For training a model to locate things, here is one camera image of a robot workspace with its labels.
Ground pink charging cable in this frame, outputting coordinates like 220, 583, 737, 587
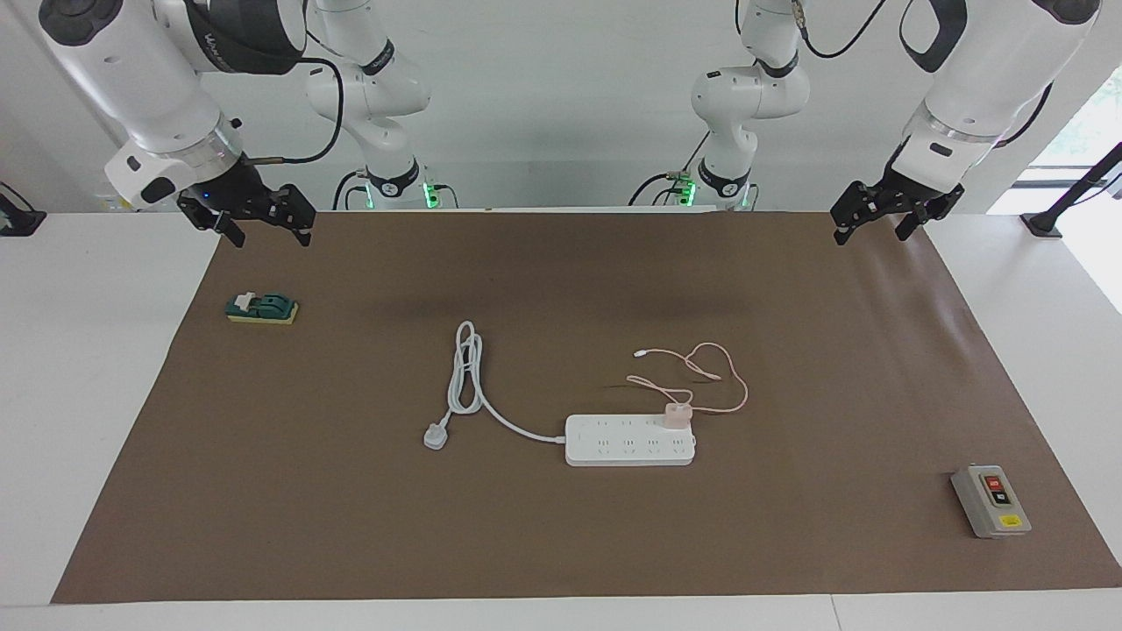
626, 344, 749, 417

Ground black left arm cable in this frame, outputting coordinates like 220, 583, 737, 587
793, 0, 1053, 150

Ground white power strip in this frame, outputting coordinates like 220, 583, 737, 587
564, 414, 698, 467

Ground black table clamp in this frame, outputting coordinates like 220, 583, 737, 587
0, 181, 46, 238

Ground black slanted stand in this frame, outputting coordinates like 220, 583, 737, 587
1021, 143, 1122, 239

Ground green knife switch yellow base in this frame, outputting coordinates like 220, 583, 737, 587
225, 292, 300, 326

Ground grey push-button switch box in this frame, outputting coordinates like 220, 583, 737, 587
950, 464, 1033, 539

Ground black left base cable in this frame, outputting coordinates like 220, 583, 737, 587
628, 131, 711, 208

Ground black base cable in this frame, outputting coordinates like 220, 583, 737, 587
628, 131, 711, 208
332, 171, 369, 211

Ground black right base cable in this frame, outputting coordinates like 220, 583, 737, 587
332, 171, 369, 211

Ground brown table mat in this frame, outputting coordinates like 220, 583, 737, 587
51, 209, 1122, 606

